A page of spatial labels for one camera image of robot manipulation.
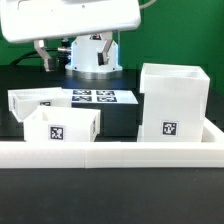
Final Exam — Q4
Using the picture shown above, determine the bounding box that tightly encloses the white border frame rail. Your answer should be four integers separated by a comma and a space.
0, 121, 224, 169

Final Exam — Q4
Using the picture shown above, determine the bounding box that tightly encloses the white rear drawer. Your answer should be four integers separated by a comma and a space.
8, 87, 71, 122

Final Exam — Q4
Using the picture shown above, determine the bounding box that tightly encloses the white drawer with knob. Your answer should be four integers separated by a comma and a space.
23, 106, 101, 142

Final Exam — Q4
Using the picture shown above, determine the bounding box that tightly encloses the marker tag sheet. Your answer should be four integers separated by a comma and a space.
65, 89, 137, 104

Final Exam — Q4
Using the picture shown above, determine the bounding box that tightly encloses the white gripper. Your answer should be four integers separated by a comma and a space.
0, 0, 141, 72

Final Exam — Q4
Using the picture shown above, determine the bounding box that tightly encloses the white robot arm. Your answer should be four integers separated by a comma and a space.
0, 0, 141, 79

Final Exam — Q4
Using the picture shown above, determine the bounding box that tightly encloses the black cable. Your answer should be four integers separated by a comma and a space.
9, 38, 72, 66

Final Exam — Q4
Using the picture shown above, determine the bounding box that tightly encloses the white drawer cabinet box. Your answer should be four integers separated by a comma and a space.
137, 63, 210, 142

